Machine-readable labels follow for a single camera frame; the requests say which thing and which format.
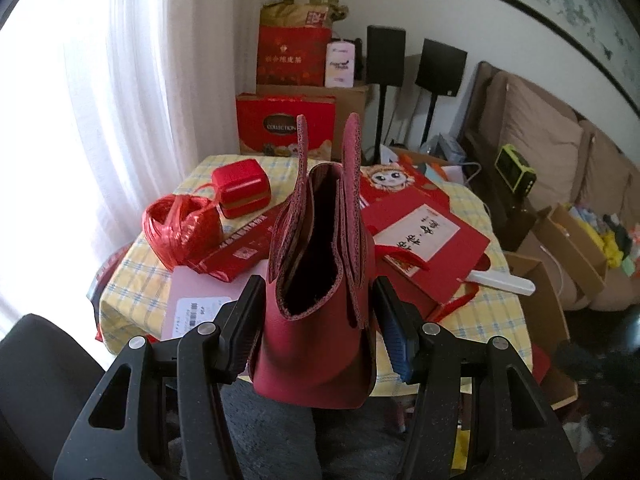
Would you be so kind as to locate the white sheer curtain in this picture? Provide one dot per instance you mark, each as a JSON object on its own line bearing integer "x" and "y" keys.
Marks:
{"x": 100, "y": 110}

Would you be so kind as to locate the framed ink painting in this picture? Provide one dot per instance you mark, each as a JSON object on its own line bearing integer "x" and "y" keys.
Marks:
{"x": 575, "y": 0}

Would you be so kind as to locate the large beige sofa cushion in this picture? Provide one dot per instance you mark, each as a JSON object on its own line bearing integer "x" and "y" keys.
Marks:
{"x": 540, "y": 135}

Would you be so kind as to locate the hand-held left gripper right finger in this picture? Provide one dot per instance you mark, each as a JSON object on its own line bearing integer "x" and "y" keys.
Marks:
{"x": 395, "y": 330}

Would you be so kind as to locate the black bag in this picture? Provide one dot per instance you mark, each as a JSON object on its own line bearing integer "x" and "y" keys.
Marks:
{"x": 616, "y": 225}

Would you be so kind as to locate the red leather handbag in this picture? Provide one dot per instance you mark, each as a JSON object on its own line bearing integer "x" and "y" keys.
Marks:
{"x": 310, "y": 365}

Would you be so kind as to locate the yellow cloth bag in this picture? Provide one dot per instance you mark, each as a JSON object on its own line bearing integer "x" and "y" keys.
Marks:
{"x": 612, "y": 250}

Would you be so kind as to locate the grey fluffy seat cushion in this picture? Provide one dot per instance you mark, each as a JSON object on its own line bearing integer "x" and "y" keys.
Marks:
{"x": 280, "y": 435}

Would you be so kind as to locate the large closed cardboard box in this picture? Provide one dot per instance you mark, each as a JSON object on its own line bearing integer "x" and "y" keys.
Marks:
{"x": 350, "y": 120}

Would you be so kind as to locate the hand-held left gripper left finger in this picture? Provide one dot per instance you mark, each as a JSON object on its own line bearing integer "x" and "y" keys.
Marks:
{"x": 245, "y": 340}

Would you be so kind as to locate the crumpled brown paper bag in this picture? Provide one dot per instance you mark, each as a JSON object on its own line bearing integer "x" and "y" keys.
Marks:
{"x": 295, "y": 12}

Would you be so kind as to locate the shallow cardboard tray box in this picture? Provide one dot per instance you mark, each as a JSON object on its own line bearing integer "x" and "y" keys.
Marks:
{"x": 565, "y": 245}

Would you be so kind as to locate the cardboard box with handholes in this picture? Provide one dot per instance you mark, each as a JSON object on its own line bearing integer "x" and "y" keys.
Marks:
{"x": 545, "y": 310}

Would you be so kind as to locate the red cartoon print gift bag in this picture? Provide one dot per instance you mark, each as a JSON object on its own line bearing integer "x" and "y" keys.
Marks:
{"x": 430, "y": 190}

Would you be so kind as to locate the red box with gold bag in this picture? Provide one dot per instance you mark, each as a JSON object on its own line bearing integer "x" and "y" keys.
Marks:
{"x": 290, "y": 60}

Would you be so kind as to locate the brown sofa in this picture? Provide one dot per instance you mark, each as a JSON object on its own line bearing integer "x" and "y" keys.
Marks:
{"x": 480, "y": 90}

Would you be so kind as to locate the red gift box white label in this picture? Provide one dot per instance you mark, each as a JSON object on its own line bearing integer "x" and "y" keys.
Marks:
{"x": 450, "y": 260}

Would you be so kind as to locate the green black portable speaker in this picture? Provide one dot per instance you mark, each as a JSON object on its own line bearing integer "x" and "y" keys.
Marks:
{"x": 515, "y": 170}

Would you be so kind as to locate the cluttered open cardboard box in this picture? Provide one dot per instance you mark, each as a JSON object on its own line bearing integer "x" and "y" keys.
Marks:
{"x": 460, "y": 172}

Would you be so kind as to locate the red cookie gift box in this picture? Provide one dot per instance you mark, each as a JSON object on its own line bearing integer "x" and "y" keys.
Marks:
{"x": 280, "y": 110}

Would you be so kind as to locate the small white pink box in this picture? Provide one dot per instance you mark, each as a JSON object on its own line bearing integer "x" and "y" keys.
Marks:
{"x": 340, "y": 65}

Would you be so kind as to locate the small red box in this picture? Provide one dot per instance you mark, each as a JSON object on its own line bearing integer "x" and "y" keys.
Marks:
{"x": 240, "y": 185}

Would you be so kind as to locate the long narrow red box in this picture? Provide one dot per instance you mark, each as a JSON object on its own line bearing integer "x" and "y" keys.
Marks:
{"x": 235, "y": 252}

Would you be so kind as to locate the black chair back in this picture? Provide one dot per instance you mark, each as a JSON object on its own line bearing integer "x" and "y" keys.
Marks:
{"x": 35, "y": 385}

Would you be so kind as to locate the yellow plaid tablecloth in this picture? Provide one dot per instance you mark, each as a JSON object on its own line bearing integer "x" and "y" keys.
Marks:
{"x": 150, "y": 285}

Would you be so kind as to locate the black speaker on stand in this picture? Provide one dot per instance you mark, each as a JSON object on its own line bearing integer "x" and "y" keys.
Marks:
{"x": 385, "y": 55}
{"x": 442, "y": 67}

